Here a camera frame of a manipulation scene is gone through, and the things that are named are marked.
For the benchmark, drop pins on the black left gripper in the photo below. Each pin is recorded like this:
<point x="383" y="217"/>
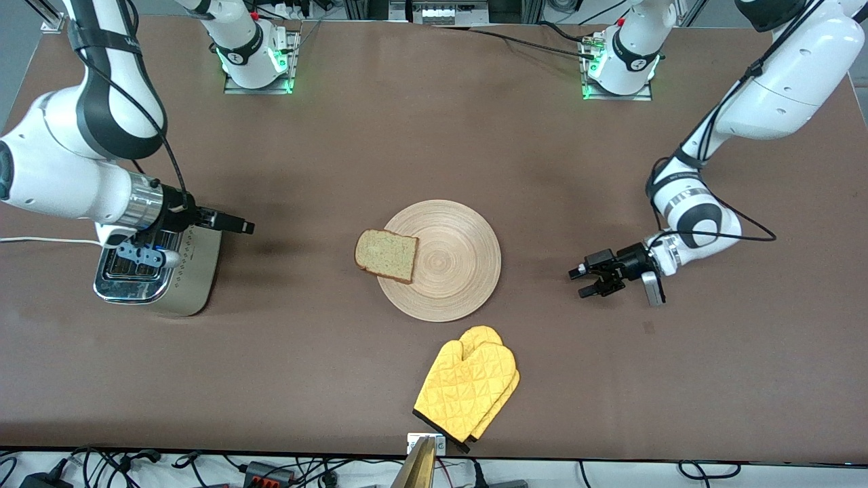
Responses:
<point x="634" y="259"/>

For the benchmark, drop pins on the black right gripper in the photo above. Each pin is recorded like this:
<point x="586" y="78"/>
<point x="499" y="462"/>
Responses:
<point x="179" y="207"/>

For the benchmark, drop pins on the round wooden plate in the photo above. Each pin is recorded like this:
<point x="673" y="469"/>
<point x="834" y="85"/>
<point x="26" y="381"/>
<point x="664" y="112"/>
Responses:
<point x="451" y="264"/>

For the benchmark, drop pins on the brown bread slice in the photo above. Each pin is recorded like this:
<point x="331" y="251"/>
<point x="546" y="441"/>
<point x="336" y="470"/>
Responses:
<point x="386" y="254"/>

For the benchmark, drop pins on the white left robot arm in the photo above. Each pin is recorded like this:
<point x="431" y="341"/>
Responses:
<point x="786" y="88"/>

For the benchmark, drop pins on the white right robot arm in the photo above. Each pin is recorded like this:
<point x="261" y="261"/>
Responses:
<point x="54" y="176"/>

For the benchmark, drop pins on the silver two-slot toaster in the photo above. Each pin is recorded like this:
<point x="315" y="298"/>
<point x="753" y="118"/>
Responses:
<point x="196" y="271"/>

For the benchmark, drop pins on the yellow quilted oven mitt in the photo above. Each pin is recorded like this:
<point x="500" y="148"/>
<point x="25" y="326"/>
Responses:
<point x="461" y="393"/>
<point x="483" y="335"/>

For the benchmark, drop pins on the black box orange connectors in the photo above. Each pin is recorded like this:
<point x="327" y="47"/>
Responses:
<point x="268" y="472"/>

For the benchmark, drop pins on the white power strip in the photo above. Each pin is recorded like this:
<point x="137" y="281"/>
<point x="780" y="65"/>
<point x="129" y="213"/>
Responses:
<point x="441" y="12"/>

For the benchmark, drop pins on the black power adapter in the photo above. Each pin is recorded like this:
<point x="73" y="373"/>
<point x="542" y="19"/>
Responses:
<point x="44" y="481"/>

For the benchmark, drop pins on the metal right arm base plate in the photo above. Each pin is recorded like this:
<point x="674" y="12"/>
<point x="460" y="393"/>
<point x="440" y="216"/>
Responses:
<point x="234" y="88"/>

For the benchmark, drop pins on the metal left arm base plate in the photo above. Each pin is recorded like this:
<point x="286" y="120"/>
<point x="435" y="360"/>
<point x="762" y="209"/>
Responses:
<point x="644" y="95"/>

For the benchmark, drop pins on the small white metal bracket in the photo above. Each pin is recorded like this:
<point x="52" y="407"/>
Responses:
<point x="440" y="444"/>

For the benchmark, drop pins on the brass camera mount post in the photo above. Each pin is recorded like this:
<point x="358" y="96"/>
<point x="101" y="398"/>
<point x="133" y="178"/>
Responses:
<point x="417" y="469"/>

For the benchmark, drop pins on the aluminium frame profile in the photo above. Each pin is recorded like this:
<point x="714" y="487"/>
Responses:
<point x="49" y="20"/>

